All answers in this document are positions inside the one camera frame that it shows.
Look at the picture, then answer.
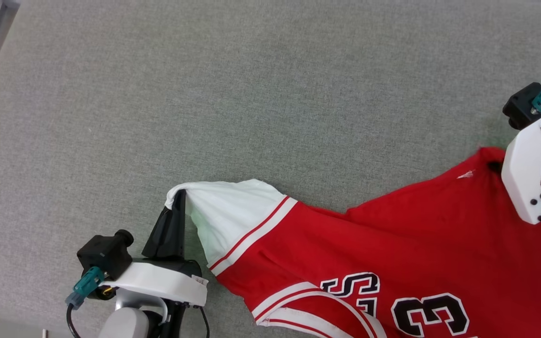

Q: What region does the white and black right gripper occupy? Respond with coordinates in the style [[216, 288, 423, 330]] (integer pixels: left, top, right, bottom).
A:
[[487, 107, 541, 225]]

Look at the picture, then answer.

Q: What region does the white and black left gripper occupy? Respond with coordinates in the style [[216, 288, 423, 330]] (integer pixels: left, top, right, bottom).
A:
[[86, 189, 209, 307]]

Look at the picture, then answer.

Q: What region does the red and white basketball jersey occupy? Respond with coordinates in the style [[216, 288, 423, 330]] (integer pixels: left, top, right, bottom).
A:
[[165, 146, 541, 338]]

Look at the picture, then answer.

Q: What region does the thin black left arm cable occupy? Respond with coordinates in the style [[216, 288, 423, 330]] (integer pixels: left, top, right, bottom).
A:
[[199, 305, 211, 338]]

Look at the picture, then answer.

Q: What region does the left camera cable teal connector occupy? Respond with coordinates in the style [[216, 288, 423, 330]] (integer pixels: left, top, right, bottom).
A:
[[65, 266, 107, 338]]

